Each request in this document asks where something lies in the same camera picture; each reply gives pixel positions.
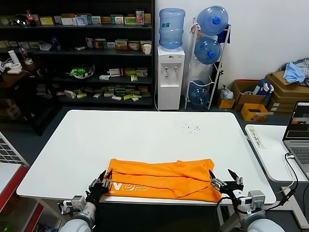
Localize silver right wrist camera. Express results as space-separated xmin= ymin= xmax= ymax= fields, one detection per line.
xmin=248 ymin=190 xmax=266 ymax=208

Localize stacked flat cardboard boxes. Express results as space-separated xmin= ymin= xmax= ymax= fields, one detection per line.
xmin=267 ymin=91 xmax=309 ymax=117

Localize small yellow printed box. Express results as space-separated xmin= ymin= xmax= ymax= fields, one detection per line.
xmin=240 ymin=103 xmax=269 ymax=122

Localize white side table base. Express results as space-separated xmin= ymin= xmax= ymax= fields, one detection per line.
xmin=281 ymin=186 xmax=305 ymax=229

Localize blue water jug with label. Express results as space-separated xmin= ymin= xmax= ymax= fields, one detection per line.
xmin=158 ymin=8 xmax=186 ymax=52

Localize black shelving unit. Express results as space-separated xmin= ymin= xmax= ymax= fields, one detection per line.
xmin=0 ymin=0 xmax=155 ymax=110

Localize white table leg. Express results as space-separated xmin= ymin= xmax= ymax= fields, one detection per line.
xmin=216 ymin=205 xmax=242 ymax=232

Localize clear fruit bowl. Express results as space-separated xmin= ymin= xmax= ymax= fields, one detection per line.
xmin=64 ymin=64 xmax=96 ymax=80

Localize pink hanging cloth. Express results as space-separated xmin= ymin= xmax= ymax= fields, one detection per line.
xmin=190 ymin=23 xmax=203 ymax=41

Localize red white cart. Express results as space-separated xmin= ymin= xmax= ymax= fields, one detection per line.
xmin=0 ymin=162 xmax=29 ymax=202

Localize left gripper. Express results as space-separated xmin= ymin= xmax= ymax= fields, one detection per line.
xmin=85 ymin=170 xmax=113 ymax=203

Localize grey striped cloth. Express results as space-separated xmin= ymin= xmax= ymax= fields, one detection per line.
xmin=295 ymin=58 xmax=309 ymax=70

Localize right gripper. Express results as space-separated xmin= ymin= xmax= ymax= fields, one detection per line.
xmin=209 ymin=169 xmax=244 ymax=201

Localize blue white medicine box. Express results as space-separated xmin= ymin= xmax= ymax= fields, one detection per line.
xmin=72 ymin=14 xmax=88 ymax=26

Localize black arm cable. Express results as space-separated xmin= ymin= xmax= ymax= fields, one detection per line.
xmin=58 ymin=200 xmax=72 ymax=216
xmin=214 ymin=195 xmax=232 ymax=232

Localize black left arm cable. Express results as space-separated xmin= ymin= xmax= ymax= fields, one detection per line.
xmin=58 ymin=200 xmax=72 ymax=216

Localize white metal jug rack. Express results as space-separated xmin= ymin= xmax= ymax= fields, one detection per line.
xmin=184 ymin=17 xmax=232 ymax=111

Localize blue white plastic bag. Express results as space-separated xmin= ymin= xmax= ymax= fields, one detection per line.
xmin=253 ymin=79 xmax=275 ymax=97

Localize light blue crumpled cloth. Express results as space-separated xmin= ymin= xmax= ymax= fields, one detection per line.
xmin=283 ymin=61 xmax=307 ymax=84

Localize large brown cardboard box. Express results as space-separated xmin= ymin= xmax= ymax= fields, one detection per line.
xmin=265 ymin=71 xmax=309 ymax=98

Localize purple clear bottle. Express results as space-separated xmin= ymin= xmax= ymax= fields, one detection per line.
xmin=19 ymin=47 xmax=33 ymax=66

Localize white charging cable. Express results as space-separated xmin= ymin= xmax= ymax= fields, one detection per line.
xmin=275 ymin=153 xmax=300 ymax=194

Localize dark blue hanging cloth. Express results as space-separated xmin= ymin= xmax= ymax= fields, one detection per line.
xmin=217 ymin=25 xmax=232 ymax=45

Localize grey laptop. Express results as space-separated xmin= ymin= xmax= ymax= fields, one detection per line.
xmin=282 ymin=100 xmax=309 ymax=181

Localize open brown cardboard box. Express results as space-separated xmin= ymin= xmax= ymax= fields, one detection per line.
xmin=231 ymin=80 xmax=268 ymax=112

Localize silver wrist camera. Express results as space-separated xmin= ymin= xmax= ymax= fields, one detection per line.
xmin=70 ymin=195 xmax=87 ymax=210
xmin=248 ymin=190 xmax=266 ymax=208

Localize cola bottle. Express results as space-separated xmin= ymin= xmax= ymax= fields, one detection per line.
xmin=25 ymin=10 xmax=36 ymax=27

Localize brown wooden desk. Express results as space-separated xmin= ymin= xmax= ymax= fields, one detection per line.
xmin=0 ymin=60 xmax=61 ymax=136

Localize orange t-shirt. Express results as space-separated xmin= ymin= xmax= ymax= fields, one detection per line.
xmin=106 ymin=158 xmax=222 ymax=203

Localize blue plastic bottle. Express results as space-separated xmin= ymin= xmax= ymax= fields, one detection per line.
xmin=50 ymin=36 xmax=61 ymax=52

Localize cream medicine box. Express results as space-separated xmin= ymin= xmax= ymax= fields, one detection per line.
xmin=140 ymin=40 xmax=153 ymax=52

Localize tall pink box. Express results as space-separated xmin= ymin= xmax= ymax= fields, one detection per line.
xmin=135 ymin=10 xmax=145 ymax=25

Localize black power cable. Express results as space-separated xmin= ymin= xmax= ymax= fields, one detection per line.
xmin=265 ymin=154 xmax=300 ymax=211

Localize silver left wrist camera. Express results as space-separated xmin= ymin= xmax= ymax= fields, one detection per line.
xmin=70 ymin=195 xmax=87 ymax=210

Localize plain yellow box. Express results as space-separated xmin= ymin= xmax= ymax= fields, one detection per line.
xmin=216 ymin=97 xmax=236 ymax=109

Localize white water dispenser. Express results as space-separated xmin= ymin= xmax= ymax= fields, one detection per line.
xmin=156 ymin=45 xmax=185 ymax=111

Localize white cylindrical desk device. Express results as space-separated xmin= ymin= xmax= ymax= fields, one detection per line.
xmin=6 ymin=50 xmax=22 ymax=74

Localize white grid panel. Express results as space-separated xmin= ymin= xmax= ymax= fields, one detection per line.
xmin=0 ymin=132 xmax=25 ymax=168

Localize glossy black round object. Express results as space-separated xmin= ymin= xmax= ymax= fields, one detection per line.
xmin=14 ymin=14 xmax=28 ymax=27

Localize handwritten paper strip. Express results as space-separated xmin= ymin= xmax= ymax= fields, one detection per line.
xmin=248 ymin=125 xmax=264 ymax=150

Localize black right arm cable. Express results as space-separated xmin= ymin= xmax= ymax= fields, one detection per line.
xmin=214 ymin=195 xmax=232 ymax=232

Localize grey tied plastic bag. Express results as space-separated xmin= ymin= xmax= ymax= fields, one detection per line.
xmin=218 ymin=85 xmax=234 ymax=101

